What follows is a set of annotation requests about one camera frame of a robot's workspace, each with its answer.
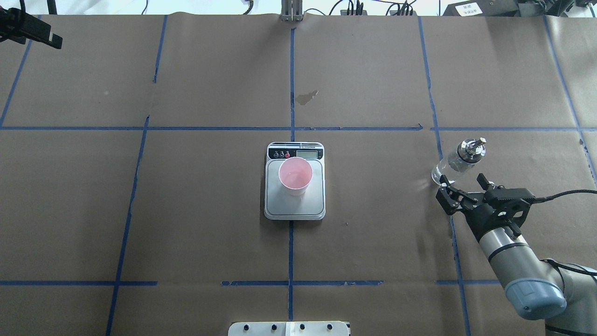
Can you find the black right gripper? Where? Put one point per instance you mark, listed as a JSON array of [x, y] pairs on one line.
[[476, 218]]

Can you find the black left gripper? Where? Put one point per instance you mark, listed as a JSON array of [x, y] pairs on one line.
[[29, 29]]

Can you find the clear glass sauce bottle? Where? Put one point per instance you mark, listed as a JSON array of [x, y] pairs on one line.
[[454, 165]]

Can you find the pink plastic cup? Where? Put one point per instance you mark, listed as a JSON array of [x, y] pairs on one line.
[[295, 175]]

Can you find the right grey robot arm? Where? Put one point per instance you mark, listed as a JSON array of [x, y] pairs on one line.
[[561, 294]]

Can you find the silver digital kitchen scale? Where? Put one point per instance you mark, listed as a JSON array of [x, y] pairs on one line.
[[279, 205]]

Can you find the black box with label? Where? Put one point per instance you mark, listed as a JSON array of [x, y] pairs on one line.
[[488, 8]]

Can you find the aluminium frame post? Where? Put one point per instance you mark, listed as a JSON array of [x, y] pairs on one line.
[[291, 11]]

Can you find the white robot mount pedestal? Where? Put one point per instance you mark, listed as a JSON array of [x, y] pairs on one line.
[[292, 328]]

